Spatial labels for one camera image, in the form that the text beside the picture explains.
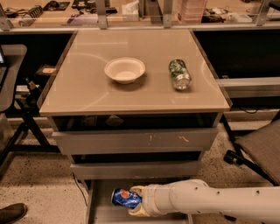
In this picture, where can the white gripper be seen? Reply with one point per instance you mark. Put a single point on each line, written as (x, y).
(149, 199)

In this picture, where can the blue pepsi can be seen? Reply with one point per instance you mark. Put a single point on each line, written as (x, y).
(125, 198)

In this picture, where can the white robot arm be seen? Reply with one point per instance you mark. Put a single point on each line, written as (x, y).
(195, 196)

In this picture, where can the grey middle drawer front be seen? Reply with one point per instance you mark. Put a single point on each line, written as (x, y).
(141, 170)

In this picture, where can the grey drawer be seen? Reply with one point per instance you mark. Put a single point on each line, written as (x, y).
(141, 170)
(134, 141)

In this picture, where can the open bottom drawer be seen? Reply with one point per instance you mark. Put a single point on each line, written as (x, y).
(100, 209)

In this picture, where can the grey top drawer front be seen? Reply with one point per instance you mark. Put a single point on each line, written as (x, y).
(134, 141)

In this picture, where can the grey drawer cabinet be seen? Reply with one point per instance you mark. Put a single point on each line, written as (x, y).
(83, 98)

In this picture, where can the green soda can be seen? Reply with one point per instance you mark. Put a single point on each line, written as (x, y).
(181, 78)

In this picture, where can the brown shoe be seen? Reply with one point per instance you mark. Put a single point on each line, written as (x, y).
(12, 213)

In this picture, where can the grey office chair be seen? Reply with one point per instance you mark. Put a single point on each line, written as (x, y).
(258, 149)

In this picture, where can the white paper bowl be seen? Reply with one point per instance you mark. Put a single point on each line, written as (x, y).
(124, 70)

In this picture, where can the white tissue box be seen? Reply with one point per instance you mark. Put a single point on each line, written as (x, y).
(130, 11)

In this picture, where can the pink storage bin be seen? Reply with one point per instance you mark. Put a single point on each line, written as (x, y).
(190, 11)

